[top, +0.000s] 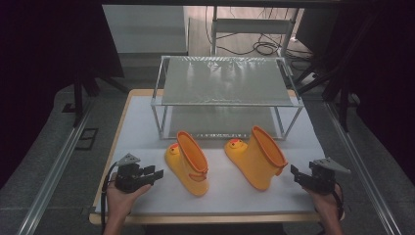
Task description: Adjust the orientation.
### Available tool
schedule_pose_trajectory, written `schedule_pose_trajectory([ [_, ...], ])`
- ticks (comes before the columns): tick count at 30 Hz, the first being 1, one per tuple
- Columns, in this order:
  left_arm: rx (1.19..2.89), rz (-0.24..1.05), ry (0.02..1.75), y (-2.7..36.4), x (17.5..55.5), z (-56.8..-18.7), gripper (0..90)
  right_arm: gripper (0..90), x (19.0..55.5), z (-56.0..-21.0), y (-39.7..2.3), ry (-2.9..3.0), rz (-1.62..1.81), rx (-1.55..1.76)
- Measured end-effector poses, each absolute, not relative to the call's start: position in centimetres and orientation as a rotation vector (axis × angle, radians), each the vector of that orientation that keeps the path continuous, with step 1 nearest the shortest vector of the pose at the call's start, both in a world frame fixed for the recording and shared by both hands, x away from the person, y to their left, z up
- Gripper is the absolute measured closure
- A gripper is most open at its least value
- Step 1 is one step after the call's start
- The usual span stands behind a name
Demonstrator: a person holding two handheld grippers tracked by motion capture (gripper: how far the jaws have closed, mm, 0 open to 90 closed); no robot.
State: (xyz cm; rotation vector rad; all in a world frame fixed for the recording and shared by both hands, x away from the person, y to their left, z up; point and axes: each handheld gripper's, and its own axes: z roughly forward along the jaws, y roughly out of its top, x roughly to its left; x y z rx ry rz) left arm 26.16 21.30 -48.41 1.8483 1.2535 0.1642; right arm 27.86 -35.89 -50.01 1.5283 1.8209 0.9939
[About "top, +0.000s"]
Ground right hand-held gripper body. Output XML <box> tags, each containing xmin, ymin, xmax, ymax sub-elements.
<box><xmin>307</xmin><ymin>157</ymin><xmax>352</xmax><ymax>196</ymax></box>

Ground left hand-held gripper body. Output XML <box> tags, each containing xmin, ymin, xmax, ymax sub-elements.
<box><xmin>114</xmin><ymin>153</ymin><xmax>147</xmax><ymax>194</ymax></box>

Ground small yellow duck rain boot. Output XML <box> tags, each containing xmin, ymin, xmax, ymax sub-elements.
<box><xmin>163</xmin><ymin>130</ymin><xmax>209</xmax><ymax>198</ymax></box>

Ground large yellow duck rain boot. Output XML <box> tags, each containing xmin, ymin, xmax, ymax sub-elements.
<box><xmin>223</xmin><ymin>125</ymin><xmax>290</xmax><ymax>192</ymax></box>

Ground metal frame shoe rack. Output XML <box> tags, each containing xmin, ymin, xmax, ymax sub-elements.
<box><xmin>150</xmin><ymin>55</ymin><xmax>305</xmax><ymax>142</ymax></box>

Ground person's left hand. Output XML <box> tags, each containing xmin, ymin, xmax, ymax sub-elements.
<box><xmin>106</xmin><ymin>171</ymin><xmax>153</xmax><ymax>226</ymax></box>

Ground person's right hand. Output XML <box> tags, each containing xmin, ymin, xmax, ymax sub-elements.
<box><xmin>302</xmin><ymin>181</ymin><xmax>346</xmax><ymax>226</ymax></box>

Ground black stand legs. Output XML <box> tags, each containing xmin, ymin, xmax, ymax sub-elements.
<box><xmin>295</xmin><ymin>62</ymin><xmax>351</xmax><ymax>133</ymax></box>
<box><xmin>71</xmin><ymin>70</ymin><xmax>130</xmax><ymax>128</ymax></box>

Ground white board panel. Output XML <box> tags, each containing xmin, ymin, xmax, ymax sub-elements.
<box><xmin>102</xmin><ymin>4</ymin><xmax>190</xmax><ymax>55</ymax></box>

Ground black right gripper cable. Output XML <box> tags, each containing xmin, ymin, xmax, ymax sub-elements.
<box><xmin>332</xmin><ymin>181</ymin><xmax>345</xmax><ymax>223</ymax></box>

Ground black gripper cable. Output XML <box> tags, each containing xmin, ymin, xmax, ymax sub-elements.
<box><xmin>332</xmin><ymin>181</ymin><xmax>345</xmax><ymax>223</ymax></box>
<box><xmin>100</xmin><ymin>161</ymin><xmax>119</xmax><ymax>235</ymax></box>

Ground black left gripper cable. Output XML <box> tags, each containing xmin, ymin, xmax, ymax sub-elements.
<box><xmin>100</xmin><ymin>161</ymin><xmax>119</xmax><ymax>235</ymax></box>

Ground aluminium rail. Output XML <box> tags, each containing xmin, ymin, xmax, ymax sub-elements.
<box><xmin>16</xmin><ymin>97</ymin><xmax>94</xmax><ymax>235</ymax></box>
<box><xmin>325</xmin><ymin>99</ymin><xmax>403</xmax><ymax>235</ymax></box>

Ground black floor cables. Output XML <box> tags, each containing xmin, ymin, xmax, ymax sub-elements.
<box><xmin>205</xmin><ymin>6</ymin><xmax>314</xmax><ymax>71</ymax></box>

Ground white metal frame stand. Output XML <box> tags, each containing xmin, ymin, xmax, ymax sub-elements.
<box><xmin>209</xmin><ymin>5</ymin><xmax>300</xmax><ymax>59</ymax></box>

